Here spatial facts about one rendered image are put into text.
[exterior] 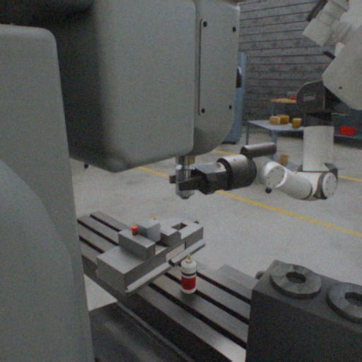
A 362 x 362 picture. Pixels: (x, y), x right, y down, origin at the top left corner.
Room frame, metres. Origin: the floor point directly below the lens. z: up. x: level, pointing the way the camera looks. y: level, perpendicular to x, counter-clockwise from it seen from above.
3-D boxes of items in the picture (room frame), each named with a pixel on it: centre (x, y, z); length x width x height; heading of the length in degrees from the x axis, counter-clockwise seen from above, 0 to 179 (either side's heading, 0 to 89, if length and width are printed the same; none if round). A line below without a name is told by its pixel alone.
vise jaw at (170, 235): (0.86, 0.06, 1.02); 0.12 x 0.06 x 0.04; 49
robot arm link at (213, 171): (0.75, -0.10, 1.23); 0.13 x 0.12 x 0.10; 25
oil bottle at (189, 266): (0.69, -0.03, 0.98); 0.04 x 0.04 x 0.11
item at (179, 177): (0.71, -0.02, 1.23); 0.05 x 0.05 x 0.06
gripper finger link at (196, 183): (0.68, -0.03, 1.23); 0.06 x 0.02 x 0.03; 115
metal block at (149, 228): (0.81, 0.09, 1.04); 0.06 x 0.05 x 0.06; 49
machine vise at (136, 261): (0.84, 0.07, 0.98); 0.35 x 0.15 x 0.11; 139
